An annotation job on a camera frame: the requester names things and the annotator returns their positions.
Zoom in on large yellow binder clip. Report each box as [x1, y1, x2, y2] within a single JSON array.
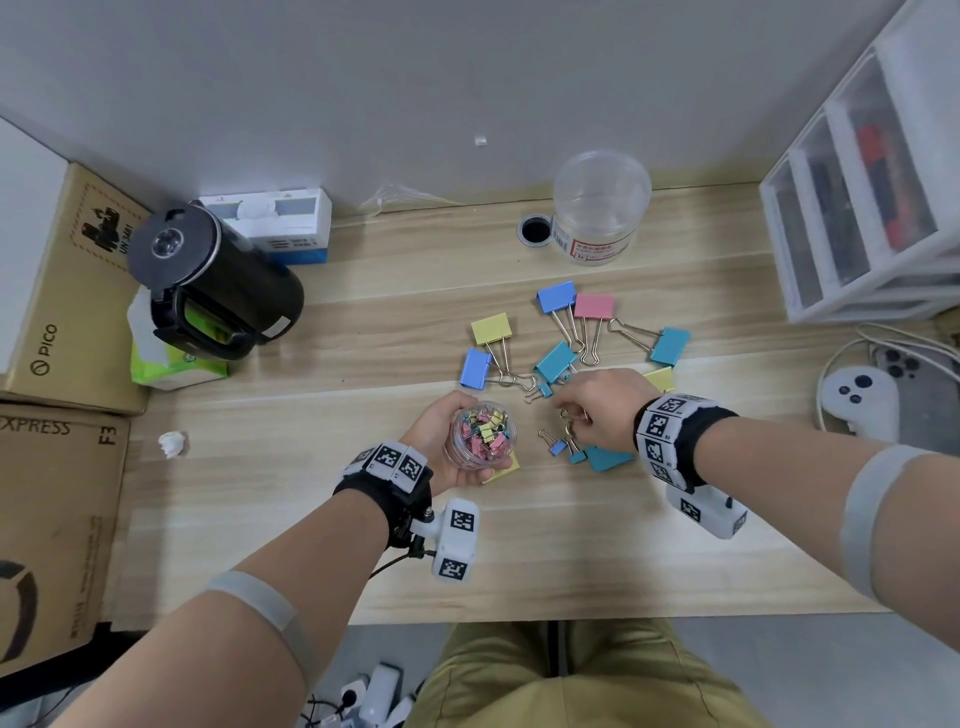
[[470, 311, 530, 384]]

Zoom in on black left wristband with markers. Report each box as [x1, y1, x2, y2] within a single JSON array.
[[333, 442, 436, 553]]

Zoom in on person's olive trousers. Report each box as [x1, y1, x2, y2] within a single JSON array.
[[404, 618, 774, 728]]

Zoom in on green tissue pack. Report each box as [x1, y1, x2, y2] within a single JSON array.
[[127, 288, 230, 393]]

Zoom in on pile of colourful binder clips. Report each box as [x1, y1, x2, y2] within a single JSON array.
[[458, 279, 693, 485]]

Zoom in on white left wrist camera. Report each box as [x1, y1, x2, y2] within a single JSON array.
[[410, 498, 481, 584]]

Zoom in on person's right hand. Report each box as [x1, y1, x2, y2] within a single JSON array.
[[554, 367, 661, 455]]

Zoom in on person's right forearm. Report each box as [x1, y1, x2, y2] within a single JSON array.
[[697, 416, 960, 631]]

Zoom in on small clear plastic jar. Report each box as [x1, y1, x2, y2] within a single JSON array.
[[443, 399, 520, 472]]

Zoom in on person's left hand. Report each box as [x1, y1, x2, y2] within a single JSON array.
[[397, 389, 519, 496]]

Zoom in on cluster of small colourful clips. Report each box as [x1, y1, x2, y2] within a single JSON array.
[[452, 404, 513, 460]]

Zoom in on white cable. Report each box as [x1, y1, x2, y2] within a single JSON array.
[[813, 323, 960, 433]]

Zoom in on black camera cable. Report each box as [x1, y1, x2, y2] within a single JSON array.
[[367, 551, 436, 583]]

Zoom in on clear plastic wrapper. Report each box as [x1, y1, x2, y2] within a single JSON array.
[[358, 182, 463, 215]]

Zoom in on black right wristband with markers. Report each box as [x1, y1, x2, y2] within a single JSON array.
[[633, 393, 740, 493]]

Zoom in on grey smartphone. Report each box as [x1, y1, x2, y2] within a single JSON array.
[[873, 344, 960, 455]]

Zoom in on large clear plastic jar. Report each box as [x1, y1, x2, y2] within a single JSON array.
[[551, 148, 652, 268]]

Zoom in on small brown cardboard box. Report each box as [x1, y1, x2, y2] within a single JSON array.
[[0, 162, 155, 418]]

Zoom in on large brown cardboard box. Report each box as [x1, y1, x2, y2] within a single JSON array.
[[0, 402, 133, 669]]

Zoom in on white and blue box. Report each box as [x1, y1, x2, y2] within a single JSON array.
[[198, 187, 334, 266]]

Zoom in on white cabinet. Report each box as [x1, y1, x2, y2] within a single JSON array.
[[0, 116, 73, 376]]

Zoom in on person's left forearm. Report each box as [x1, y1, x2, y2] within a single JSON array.
[[52, 487, 391, 728]]

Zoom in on white game controller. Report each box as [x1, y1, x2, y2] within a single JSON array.
[[821, 365, 901, 444]]

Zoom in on white power strip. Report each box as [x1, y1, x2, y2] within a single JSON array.
[[299, 661, 421, 728]]

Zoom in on black wristband with markers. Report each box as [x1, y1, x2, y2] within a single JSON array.
[[333, 442, 436, 553], [633, 393, 740, 493]]

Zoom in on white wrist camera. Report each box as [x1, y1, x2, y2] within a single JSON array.
[[665, 483, 750, 541], [410, 498, 481, 584]]

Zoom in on black electric kettle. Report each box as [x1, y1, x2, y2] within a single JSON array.
[[127, 202, 307, 363]]

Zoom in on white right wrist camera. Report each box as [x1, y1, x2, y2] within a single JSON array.
[[665, 483, 750, 541]]

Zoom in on white plastic drawer unit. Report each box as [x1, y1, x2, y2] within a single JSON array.
[[758, 0, 960, 325]]

